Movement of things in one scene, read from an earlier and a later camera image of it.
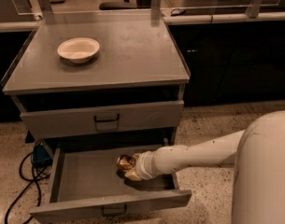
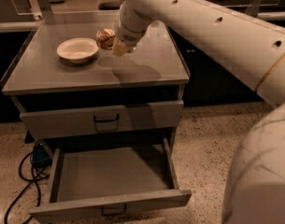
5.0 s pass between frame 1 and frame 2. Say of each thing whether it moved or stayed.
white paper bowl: stayed
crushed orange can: moved
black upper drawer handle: stayed
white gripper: moved
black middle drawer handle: stayed
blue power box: stayed
